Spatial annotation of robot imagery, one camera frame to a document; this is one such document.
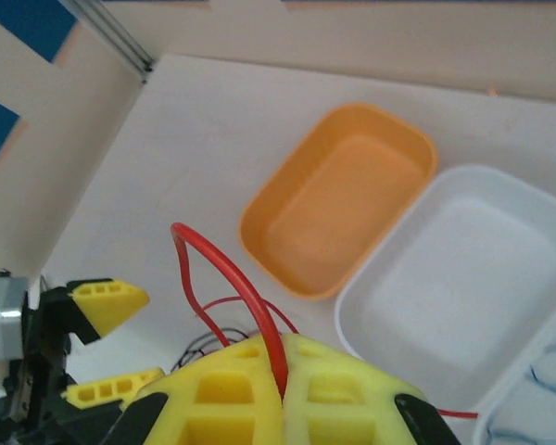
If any black cable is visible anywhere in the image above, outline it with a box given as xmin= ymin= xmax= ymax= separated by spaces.
xmin=178 ymin=327 xmax=260 ymax=370

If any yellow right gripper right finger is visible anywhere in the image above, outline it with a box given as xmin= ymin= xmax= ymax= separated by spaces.
xmin=282 ymin=334 xmax=428 ymax=445

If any blue cable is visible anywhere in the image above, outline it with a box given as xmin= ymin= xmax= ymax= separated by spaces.
xmin=530 ymin=340 xmax=556 ymax=388
xmin=486 ymin=424 xmax=556 ymax=445

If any aluminium frame post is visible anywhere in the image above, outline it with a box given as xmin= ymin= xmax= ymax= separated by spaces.
xmin=59 ymin=0 xmax=157 ymax=85

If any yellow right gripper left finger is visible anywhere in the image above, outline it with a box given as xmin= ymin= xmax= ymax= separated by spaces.
xmin=137 ymin=337 xmax=287 ymax=445

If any red cable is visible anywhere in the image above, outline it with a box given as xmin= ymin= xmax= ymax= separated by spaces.
xmin=170 ymin=222 xmax=479 ymax=418
xmin=195 ymin=296 xmax=300 ymax=336

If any orange plastic tray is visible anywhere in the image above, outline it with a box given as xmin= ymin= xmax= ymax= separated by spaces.
xmin=238 ymin=101 xmax=439 ymax=302

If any white plastic tray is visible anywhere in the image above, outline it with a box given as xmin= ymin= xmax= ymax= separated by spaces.
xmin=472 ymin=286 xmax=556 ymax=445
xmin=334 ymin=164 xmax=556 ymax=402

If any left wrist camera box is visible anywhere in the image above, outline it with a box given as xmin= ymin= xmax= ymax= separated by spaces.
xmin=0 ymin=273 xmax=32 ymax=400

